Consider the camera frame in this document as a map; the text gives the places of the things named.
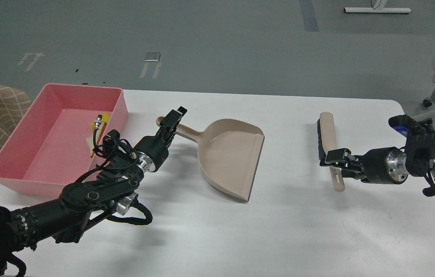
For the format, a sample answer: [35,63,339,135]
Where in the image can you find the beige hand brush black bristles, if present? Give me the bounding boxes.
[317,112,345,192]

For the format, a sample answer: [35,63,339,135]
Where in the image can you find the silver floor socket plate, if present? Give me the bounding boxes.
[145,52,161,62]

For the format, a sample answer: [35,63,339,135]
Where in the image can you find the yellow green sponge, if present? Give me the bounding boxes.
[97,113,111,124]

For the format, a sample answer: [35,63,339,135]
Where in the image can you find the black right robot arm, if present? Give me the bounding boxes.
[317,112,435,197]

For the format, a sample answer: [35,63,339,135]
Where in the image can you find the white bread slice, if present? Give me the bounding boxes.
[85,135,94,158]

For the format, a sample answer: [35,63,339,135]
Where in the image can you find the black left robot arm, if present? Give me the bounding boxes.
[0,107,187,277]

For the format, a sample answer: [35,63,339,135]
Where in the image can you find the beige plastic dustpan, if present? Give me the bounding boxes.
[176,118,265,202]

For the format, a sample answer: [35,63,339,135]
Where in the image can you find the pink plastic bin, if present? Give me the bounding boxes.
[0,83,128,198]

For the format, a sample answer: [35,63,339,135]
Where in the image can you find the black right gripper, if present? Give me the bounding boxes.
[320,147,392,184]

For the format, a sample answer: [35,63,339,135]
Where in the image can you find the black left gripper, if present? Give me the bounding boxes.
[134,106,187,172]

